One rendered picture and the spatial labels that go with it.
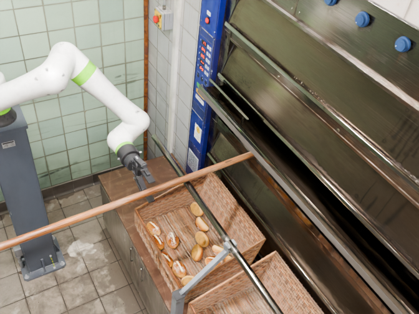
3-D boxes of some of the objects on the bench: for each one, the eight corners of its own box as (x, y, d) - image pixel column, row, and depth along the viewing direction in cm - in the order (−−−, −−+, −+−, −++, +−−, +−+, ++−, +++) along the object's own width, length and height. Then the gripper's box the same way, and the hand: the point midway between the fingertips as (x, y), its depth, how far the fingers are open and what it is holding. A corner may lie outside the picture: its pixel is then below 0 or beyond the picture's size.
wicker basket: (206, 197, 268) (211, 165, 249) (258, 269, 234) (269, 238, 215) (132, 225, 247) (131, 192, 228) (178, 308, 213) (181, 278, 195)
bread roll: (201, 250, 236) (209, 240, 235) (191, 237, 241) (198, 228, 240) (207, 250, 240) (214, 241, 239) (197, 237, 246) (204, 228, 244)
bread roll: (205, 235, 247) (199, 233, 242) (195, 223, 253) (190, 220, 247) (212, 229, 247) (207, 226, 241) (202, 217, 253) (197, 214, 247)
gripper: (138, 137, 191) (161, 169, 178) (138, 175, 207) (159, 207, 194) (122, 142, 187) (143, 175, 175) (124, 179, 204) (143, 213, 191)
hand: (150, 189), depth 185 cm, fingers open, 11 cm apart
